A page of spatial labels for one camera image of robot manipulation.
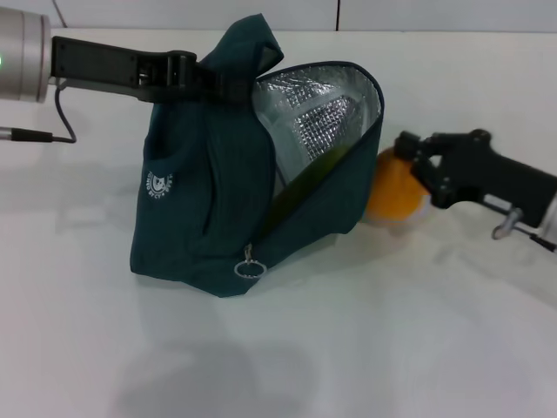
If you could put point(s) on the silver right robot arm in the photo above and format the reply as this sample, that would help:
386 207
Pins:
550 233

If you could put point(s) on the orange pear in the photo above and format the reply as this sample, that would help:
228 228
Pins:
391 191

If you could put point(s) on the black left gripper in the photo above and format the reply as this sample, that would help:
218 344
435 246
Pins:
100 69

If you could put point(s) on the green cucumber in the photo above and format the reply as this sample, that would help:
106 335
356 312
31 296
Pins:
313 172

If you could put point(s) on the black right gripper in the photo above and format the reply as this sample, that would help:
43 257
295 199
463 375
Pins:
500 178

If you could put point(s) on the teal insulated lunch bag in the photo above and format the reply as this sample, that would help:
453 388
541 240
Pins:
196 209

